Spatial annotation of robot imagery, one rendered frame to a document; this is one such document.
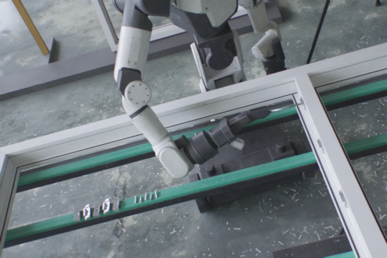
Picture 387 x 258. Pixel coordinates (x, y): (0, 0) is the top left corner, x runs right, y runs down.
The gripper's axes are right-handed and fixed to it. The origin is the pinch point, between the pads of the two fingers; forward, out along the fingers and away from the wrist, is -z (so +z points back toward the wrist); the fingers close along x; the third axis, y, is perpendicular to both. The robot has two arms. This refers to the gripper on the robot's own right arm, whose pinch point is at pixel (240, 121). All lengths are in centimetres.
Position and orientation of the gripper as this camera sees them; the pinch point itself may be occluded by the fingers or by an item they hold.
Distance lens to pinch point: 152.8
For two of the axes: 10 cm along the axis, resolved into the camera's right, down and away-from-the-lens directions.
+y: -5.8, -7.9, -2.1
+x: -0.1, 2.6, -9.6
